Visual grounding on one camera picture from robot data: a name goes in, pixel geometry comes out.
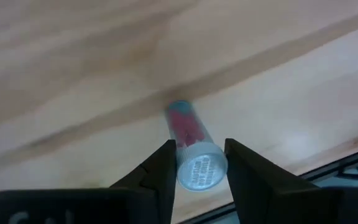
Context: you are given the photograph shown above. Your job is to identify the teal bottle with pink pills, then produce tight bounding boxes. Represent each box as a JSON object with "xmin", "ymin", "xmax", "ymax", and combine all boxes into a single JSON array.
[{"xmin": 165, "ymin": 100, "xmax": 229, "ymax": 192}]

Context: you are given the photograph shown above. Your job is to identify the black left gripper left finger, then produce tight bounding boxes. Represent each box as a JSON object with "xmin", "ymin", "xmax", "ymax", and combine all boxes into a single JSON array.
[{"xmin": 109, "ymin": 139, "xmax": 178, "ymax": 224}]

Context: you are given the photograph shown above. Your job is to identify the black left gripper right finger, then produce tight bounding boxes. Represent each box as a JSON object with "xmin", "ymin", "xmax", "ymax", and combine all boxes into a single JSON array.
[{"xmin": 224, "ymin": 138, "xmax": 323, "ymax": 224}]

